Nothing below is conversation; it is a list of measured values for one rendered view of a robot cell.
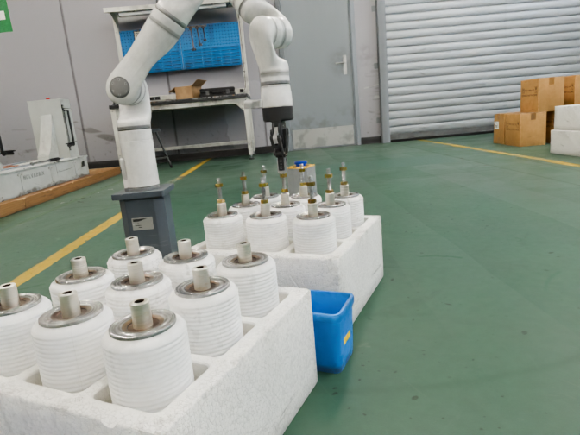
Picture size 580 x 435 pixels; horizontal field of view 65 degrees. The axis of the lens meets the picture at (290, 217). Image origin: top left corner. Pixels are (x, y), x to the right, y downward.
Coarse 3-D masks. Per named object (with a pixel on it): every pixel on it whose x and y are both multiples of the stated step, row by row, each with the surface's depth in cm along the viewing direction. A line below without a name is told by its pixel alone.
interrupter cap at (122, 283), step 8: (144, 272) 72; (152, 272) 72; (160, 272) 71; (120, 280) 69; (128, 280) 69; (152, 280) 68; (160, 280) 68; (112, 288) 66; (120, 288) 65; (128, 288) 65; (136, 288) 65
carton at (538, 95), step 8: (528, 80) 428; (536, 80) 416; (544, 80) 412; (552, 80) 413; (560, 80) 413; (520, 88) 442; (528, 88) 429; (536, 88) 417; (544, 88) 414; (552, 88) 414; (560, 88) 415; (520, 96) 443; (528, 96) 430; (536, 96) 418; (544, 96) 415; (552, 96) 416; (560, 96) 416; (520, 104) 445; (528, 104) 432; (536, 104) 419; (544, 104) 417; (552, 104) 417; (560, 104) 418
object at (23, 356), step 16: (48, 304) 64; (0, 320) 59; (16, 320) 60; (32, 320) 61; (0, 336) 59; (16, 336) 60; (0, 352) 60; (16, 352) 60; (32, 352) 61; (0, 368) 60; (16, 368) 61
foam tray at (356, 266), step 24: (288, 240) 111; (360, 240) 108; (216, 264) 106; (288, 264) 98; (312, 264) 96; (336, 264) 94; (360, 264) 109; (312, 288) 97; (336, 288) 95; (360, 288) 109
